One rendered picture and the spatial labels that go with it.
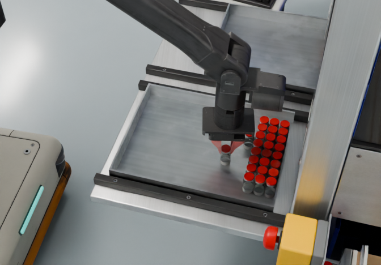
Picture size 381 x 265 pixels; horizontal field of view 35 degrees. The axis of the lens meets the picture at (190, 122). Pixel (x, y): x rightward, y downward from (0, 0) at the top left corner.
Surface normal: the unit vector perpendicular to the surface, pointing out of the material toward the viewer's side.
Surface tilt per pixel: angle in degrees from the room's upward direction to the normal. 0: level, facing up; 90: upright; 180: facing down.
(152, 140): 0
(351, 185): 90
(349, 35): 90
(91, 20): 0
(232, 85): 94
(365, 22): 90
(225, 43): 39
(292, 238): 0
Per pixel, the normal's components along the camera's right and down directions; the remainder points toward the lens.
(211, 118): 0.01, -0.66
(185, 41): -0.16, 0.74
